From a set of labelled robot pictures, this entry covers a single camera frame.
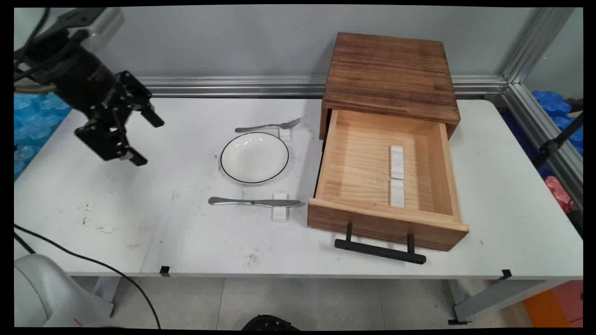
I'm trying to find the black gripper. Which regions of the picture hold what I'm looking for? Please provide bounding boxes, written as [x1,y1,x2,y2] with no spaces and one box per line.
[26,44,165,167]

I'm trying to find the silver table knife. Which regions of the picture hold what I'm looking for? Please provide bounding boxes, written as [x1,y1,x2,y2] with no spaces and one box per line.
[208,197,301,208]

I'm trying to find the blue bubble wrap sheet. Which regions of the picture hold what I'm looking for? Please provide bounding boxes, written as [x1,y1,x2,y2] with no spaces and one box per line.
[14,91,71,181]

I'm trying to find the white plate with black rim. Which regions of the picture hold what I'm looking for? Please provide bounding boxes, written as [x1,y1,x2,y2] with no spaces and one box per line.
[220,132,290,184]

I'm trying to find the silver fork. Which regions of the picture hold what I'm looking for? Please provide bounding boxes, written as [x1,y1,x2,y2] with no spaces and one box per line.
[235,118,301,134]

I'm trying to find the grey table leg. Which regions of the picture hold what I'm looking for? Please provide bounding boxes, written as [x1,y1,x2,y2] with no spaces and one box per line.
[448,279,574,325]
[92,276,122,318]

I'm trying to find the white ceramic knife rest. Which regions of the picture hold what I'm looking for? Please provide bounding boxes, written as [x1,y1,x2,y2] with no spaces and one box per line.
[272,193,290,221]

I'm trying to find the black round floor object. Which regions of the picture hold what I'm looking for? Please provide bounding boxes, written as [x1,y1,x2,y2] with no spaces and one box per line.
[242,315,299,331]

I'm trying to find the dark wooden drawer cabinet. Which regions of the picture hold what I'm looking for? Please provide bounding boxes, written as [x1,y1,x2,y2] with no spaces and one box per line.
[319,32,461,140]

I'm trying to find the white ceramic cutlery rest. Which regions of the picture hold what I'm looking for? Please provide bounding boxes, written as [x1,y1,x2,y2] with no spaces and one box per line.
[390,146,405,180]
[390,180,405,208]

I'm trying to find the black tripod stand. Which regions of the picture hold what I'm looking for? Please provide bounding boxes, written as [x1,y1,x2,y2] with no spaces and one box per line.
[533,111,583,169]

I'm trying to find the blue bubble wrap pile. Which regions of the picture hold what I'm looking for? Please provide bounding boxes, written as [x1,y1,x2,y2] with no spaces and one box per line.
[531,90,583,156]

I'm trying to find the pink plastic bag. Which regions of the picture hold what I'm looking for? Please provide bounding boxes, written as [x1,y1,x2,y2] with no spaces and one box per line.
[545,176,575,214]

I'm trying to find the orange box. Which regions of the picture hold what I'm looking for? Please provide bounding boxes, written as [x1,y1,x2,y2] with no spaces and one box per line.
[523,280,583,328]

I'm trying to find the beige wrist cable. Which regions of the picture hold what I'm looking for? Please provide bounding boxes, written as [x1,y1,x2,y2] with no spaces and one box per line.
[14,80,58,95]

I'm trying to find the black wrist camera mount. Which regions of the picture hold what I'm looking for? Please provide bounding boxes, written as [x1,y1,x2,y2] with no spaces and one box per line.
[44,8,107,40]

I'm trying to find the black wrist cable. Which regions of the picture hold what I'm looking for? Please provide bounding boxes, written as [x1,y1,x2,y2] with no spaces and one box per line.
[14,7,52,70]

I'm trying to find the long black cable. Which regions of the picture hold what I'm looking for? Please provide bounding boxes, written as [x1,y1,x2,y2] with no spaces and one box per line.
[14,224,162,329]

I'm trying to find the light wooden drawer, black handle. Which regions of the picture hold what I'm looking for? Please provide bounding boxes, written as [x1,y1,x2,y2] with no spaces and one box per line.
[307,109,469,265]

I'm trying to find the aluminium frame post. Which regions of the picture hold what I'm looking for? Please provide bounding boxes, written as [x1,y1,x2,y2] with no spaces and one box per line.
[502,7,576,85]

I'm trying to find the aluminium frame side rail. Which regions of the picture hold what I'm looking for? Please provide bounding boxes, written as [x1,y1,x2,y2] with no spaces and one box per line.
[499,83,583,211]

